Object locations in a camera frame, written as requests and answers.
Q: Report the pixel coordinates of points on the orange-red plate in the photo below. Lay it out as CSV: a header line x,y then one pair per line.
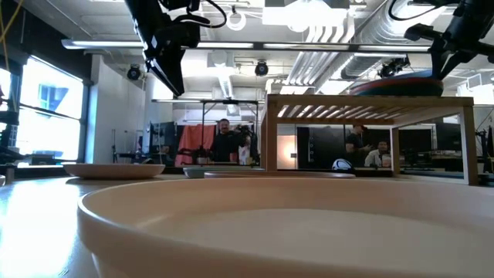
x,y
386,82

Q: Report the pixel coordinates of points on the large bright window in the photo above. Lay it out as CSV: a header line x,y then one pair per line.
x,y
50,112

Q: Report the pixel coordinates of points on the sage green plate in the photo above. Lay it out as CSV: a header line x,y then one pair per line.
x,y
197,171

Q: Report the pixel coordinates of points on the black ceiling spotlight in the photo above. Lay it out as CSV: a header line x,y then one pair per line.
x,y
261,68
134,72

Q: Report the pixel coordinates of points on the dark green plate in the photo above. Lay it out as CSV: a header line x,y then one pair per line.
x,y
401,92

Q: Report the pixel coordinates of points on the white blue ball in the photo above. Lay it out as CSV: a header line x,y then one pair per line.
x,y
341,165

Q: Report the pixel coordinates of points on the black ceiling fixture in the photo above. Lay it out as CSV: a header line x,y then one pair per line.
x,y
391,67

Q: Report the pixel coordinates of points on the dark equipment silhouette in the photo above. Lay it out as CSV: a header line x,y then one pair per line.
x,y
5,154

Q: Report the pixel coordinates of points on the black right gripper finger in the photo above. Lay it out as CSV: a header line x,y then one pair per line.
x,y
461,60
437,63

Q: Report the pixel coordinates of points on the peach plate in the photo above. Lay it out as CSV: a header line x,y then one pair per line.
x,y
270,231

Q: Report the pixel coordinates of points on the ceiling light strip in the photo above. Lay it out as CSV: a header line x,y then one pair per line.
x,y
108,44
393,48
305,46
225,45

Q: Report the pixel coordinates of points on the orange cloth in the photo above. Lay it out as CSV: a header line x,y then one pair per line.
x,y
193,143

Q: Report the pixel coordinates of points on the person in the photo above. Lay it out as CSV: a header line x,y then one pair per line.
x,y
380,156
251,146
355,143
225,144

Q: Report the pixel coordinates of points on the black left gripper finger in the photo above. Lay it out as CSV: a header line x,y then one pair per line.
x,y
170,73

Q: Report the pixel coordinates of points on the black aluminium frame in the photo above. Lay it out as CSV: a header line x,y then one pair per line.
x,y
38,170

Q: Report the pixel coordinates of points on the black overhead stand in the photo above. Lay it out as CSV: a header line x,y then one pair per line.
x,y
231,101

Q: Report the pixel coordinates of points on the black cabinet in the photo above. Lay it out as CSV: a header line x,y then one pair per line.
x,y
320,146

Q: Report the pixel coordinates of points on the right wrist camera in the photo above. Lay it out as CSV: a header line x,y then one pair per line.
x,y
417,32

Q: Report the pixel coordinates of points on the wooden slatted shelf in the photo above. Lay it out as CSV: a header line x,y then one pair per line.
x,y
366,102

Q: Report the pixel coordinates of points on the silver ventilation duct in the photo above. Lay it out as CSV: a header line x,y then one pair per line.
x,y
382,31

